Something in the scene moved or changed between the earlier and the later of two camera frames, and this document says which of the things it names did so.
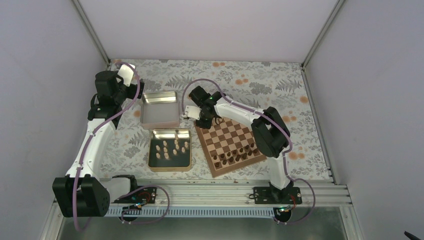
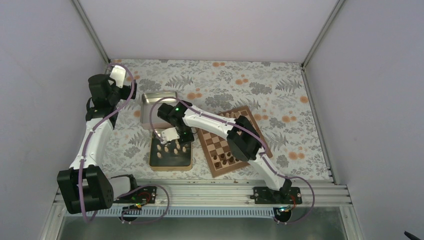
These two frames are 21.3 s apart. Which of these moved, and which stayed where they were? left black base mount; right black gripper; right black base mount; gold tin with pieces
Moved: right black gripper
Stayed: left black base mount; gold tin with pieces; right black base mount
